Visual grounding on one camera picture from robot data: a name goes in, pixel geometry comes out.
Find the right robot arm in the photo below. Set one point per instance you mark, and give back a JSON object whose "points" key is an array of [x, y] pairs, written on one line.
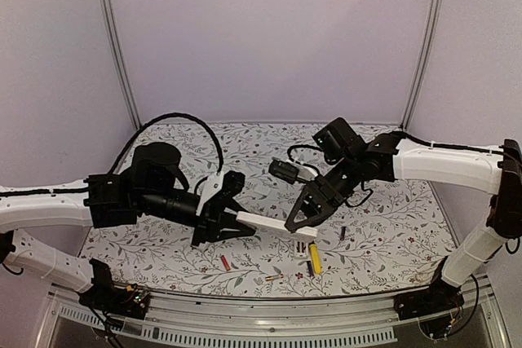
{"points": [[398, 156]]}

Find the white remote with display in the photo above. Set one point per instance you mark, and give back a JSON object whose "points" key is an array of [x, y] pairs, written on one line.
{"points": [[276, 227]]}

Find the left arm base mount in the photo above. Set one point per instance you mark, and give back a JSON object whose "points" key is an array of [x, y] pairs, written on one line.
{"points": [[132, 301]]}

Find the upper red AAA battery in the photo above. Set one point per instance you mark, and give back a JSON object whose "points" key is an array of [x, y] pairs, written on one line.
{"points": [[225, 263]]}

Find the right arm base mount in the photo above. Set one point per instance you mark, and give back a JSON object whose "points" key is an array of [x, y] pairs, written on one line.
{"points": [[436, 309]]}

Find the floral patterned table mat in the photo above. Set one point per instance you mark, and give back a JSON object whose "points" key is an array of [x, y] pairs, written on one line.
{"points": [[393, 241]]}

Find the left purple AAA battery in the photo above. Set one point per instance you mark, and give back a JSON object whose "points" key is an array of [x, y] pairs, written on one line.
{"points": [[310, 269]]}

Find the slim white remote control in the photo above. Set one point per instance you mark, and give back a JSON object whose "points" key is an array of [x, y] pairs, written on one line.
{"points": [[300, 249]]}

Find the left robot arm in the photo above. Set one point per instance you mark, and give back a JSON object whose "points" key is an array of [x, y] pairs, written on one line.
{"points": [[153, 184]]}

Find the front aluminium rail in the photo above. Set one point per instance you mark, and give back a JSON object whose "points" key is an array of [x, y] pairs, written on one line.
{"points": [[190, 320]]}

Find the right aluminium frame post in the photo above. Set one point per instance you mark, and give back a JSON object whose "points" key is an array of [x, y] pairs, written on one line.
{"points": [[420, 70]]}

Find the left aluminium frame post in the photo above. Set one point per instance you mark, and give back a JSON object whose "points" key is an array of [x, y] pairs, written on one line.
{"points": [[119, 62]]}

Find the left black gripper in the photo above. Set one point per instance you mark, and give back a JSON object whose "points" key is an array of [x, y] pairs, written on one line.
{"points": [[214, 220]]}

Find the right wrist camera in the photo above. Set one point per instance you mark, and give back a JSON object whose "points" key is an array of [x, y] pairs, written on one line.
{"points": [[292, 172]]}

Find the aluminium frame post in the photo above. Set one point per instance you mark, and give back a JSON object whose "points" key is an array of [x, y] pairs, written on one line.
{"points": [[119, 62], [420, 70]]}

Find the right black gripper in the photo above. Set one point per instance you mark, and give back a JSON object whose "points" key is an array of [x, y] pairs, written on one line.
{"points": [[326, 193]]}

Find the yellow pry tool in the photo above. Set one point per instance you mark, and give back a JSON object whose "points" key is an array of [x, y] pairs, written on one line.
{"points": [[315, 258]]}

